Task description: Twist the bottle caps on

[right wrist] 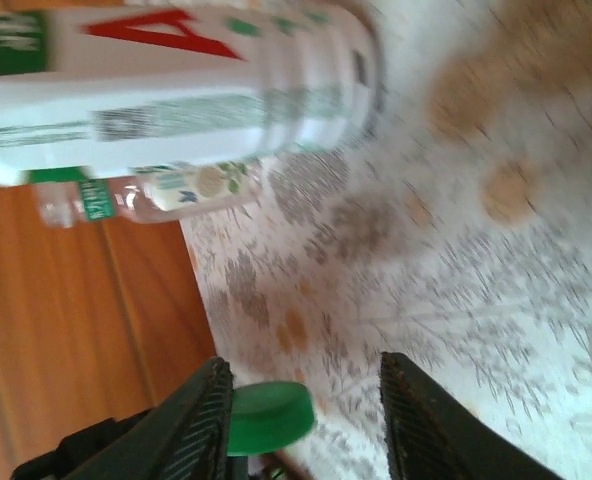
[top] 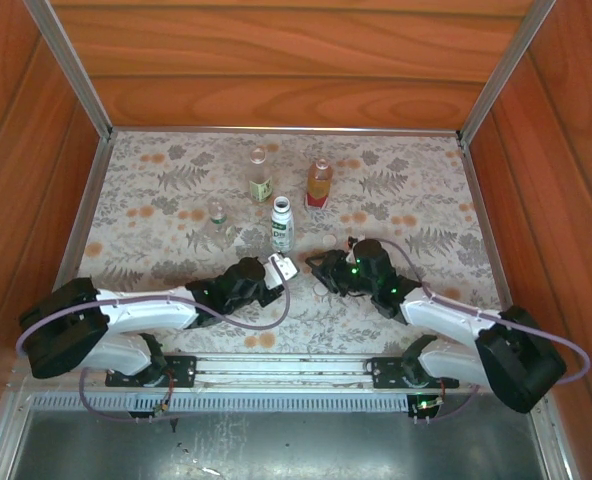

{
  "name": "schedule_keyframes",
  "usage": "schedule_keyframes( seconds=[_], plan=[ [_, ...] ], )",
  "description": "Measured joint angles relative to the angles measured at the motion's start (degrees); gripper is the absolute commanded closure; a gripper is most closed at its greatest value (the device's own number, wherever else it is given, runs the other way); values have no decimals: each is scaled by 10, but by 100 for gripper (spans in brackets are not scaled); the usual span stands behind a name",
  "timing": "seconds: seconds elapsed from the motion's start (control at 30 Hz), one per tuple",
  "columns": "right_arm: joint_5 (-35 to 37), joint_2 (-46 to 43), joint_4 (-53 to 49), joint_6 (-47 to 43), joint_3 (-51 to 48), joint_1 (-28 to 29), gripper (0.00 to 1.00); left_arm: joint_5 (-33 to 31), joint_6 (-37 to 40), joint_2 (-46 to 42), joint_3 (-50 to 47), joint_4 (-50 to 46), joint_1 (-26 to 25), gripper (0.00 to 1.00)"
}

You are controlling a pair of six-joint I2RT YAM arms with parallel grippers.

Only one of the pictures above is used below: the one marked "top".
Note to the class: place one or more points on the aluminium slotted rail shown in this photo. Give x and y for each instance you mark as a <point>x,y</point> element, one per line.
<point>281,367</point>

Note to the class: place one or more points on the small circuit board green light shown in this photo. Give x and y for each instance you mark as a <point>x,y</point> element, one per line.
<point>426,405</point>

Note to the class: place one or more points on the aluminium table edge strip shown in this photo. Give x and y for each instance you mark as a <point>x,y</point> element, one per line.
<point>78,225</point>
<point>486,225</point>
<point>276,130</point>

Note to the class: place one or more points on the galvanised metal sheet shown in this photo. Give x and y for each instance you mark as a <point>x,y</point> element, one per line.
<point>326,450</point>

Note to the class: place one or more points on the aluminium frame bar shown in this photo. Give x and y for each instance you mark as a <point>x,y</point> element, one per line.
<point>1,430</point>
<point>551,440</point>

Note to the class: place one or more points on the floral patterned tablecloth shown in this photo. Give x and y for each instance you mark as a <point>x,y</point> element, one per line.
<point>176,160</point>

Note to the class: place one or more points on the white bottle green print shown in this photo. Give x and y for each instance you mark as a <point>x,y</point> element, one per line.
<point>282,230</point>

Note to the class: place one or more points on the aluminium corner post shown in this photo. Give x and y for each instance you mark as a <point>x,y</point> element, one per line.
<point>503,70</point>
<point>72,70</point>

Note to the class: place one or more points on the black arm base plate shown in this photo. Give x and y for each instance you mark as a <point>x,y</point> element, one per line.
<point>183,375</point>
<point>383,372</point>

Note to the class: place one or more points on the small clear ribbed bottle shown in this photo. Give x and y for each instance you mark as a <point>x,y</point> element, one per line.
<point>219,220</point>

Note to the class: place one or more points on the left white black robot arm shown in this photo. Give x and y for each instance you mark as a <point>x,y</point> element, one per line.
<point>141,312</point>

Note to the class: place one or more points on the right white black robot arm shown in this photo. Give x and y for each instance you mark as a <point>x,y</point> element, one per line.
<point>446,315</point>

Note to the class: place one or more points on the clear bottle dark green label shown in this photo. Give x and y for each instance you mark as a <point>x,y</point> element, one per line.
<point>261,190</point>

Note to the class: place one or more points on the orange tea bottle red label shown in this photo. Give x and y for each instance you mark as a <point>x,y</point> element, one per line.
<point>319,185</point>

